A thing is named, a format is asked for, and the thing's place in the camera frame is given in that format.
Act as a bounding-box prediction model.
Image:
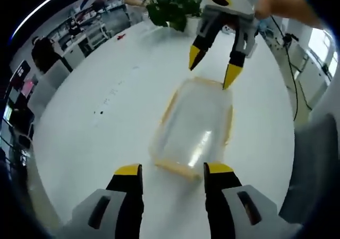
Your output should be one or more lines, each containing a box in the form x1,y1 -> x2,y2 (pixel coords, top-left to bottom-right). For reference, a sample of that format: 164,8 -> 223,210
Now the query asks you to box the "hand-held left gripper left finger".
64,163 -> 145,239

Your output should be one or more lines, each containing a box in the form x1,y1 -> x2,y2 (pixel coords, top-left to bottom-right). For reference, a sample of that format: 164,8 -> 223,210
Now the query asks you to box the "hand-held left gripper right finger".
203,162 -> 282,239

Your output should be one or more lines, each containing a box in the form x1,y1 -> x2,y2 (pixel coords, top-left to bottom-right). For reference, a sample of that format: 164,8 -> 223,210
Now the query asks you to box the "clear plastic food container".
148,76 -> 235,183

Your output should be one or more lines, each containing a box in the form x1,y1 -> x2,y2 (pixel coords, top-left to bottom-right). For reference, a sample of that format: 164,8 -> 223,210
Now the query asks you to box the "person's right hand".
254,0 -> 277,20

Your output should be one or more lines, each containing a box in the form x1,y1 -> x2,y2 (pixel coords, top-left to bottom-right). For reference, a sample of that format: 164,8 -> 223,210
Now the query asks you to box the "green potted plant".
145,0 -> 203,32

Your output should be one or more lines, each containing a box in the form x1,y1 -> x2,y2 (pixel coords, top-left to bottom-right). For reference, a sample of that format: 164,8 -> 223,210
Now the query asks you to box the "grey chair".
277,113 -> 339,228

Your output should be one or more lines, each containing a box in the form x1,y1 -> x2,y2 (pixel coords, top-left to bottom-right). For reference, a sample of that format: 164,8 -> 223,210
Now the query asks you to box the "white shelving unit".
59,0 -> 128,58

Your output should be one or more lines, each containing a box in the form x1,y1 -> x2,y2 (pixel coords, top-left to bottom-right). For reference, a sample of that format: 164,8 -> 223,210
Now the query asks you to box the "computer monitor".
10,61 -> 39,101

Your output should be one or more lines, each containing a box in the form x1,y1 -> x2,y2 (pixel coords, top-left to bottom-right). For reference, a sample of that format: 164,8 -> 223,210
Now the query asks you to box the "black cable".
269,15 -> 314,122

